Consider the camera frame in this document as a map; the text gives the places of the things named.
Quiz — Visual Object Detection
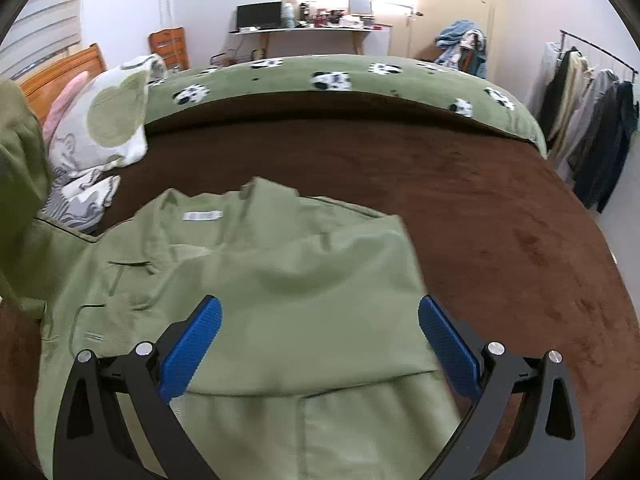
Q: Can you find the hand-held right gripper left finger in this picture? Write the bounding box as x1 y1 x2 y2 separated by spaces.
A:
52 294 224 480

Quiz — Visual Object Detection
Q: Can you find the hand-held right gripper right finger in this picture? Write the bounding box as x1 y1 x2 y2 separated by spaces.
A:
416 294 587 480

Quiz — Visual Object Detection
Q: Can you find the light green leather jacket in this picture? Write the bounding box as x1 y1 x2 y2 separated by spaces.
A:
0 80 463 480

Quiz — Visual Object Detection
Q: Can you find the row of hanging clothes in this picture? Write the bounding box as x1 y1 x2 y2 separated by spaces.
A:
538 47 640 214

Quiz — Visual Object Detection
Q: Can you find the metal clothes rack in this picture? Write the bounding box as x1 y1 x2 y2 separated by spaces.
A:
545 29 640 86

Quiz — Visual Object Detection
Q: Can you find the brown fleece blanket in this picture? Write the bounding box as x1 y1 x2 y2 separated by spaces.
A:
0 92 640 480

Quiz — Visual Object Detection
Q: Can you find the grey white patterned pillow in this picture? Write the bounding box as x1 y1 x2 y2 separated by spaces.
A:
40 169 122 233

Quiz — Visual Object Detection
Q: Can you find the white pillow with green patches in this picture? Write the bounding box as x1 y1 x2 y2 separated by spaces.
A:
46 54 168 177

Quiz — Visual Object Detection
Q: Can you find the pink plush cushion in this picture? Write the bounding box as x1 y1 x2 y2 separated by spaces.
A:
41 71 90 143

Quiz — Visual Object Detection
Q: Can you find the green panda print blanket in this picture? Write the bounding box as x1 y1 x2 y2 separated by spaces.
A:
142 54 549 157

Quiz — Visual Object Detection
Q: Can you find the wooden chair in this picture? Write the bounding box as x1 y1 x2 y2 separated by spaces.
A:
148 27 191 72

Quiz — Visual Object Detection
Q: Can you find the wooden headboard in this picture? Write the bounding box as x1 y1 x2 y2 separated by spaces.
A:
19 42 108 123

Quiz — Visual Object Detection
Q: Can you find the white desk with wooden legs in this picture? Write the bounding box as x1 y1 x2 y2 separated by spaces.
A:
228 23 395 58

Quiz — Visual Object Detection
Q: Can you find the black monitor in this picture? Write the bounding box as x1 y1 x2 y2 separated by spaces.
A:
236 1 283 31

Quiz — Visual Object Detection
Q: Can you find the cream wardrobe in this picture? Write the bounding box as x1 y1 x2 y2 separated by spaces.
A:
418 0 508 61

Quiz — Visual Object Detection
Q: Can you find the white window blind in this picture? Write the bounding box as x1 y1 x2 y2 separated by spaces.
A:
0 0 84 81

